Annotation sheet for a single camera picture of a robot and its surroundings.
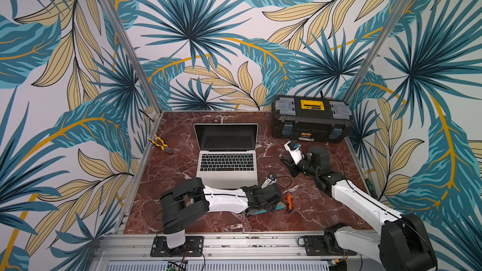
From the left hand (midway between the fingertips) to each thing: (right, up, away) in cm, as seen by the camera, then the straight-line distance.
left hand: (268, 198), depth 85 cm
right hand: (+2, +17, -2) cm, 17 cm away
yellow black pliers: (-54, +21, +16) cm, 60 cm away
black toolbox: (+24, +37, +10) cm, 45 cm away
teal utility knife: (+6, -3, -1) cm, 7 cm away
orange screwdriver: (+9, -2, -1) cm, 9 cm away
